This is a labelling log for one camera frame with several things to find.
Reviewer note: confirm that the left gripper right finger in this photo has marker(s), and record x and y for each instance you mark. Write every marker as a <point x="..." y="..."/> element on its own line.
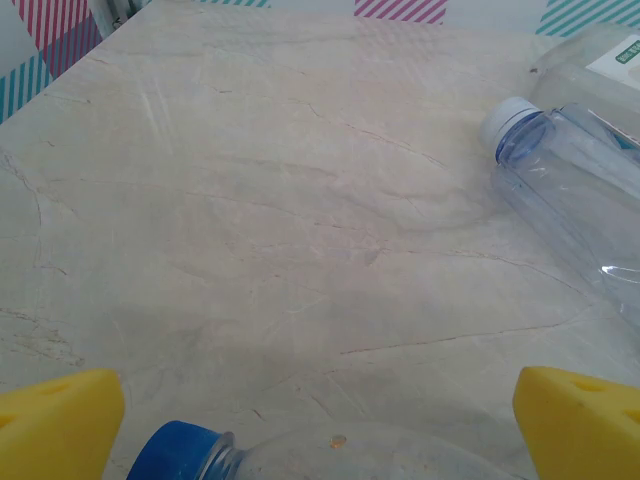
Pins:
<point x="580" y="425"/>

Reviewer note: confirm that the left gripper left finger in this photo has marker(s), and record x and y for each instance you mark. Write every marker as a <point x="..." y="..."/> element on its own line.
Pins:
<point x="55" y="425"/>

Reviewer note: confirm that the blue-tinted bottle white cap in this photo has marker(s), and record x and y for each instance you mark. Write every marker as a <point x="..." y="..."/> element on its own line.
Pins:
<point x="565" y="200"/>

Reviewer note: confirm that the blue-cap blue-label clear bottle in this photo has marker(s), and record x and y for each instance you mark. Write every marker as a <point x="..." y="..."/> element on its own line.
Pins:
<point x="175" y="450"/>

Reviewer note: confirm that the clear box green-white label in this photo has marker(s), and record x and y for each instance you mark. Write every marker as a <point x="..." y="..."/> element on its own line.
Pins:
<point x="575" y="75"/>

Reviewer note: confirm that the aluminium frame post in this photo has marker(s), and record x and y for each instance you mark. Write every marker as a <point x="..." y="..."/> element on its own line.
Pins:
<point x="122" y="12"/>

